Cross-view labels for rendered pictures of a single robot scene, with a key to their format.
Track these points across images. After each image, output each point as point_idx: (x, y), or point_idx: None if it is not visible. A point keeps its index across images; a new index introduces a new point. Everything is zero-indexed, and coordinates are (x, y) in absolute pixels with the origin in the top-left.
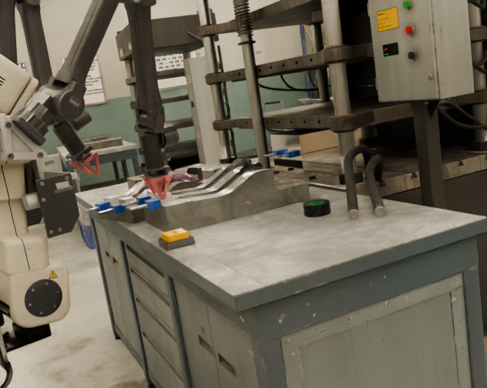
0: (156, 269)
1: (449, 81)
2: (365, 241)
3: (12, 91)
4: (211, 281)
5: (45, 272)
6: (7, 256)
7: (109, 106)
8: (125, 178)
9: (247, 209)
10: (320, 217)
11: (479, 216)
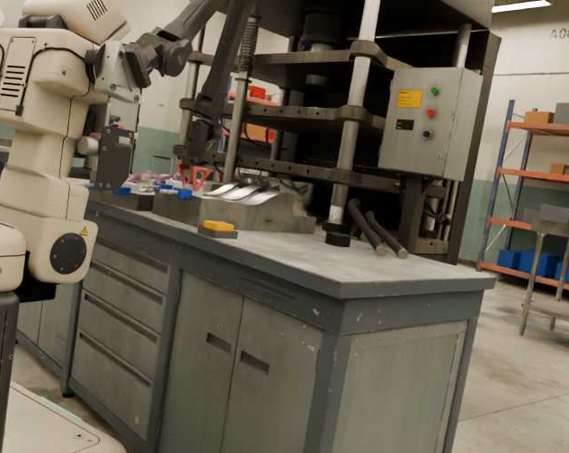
0: (146, 263)
1: (451, 165)
2: (413, 270)
3: (109, 25)
4: (300, 268)
5: (77, 226)
6: (49, 196)
7: None
8: None
9: (265, 225)
10: (343, 247)
11: (491, 275)
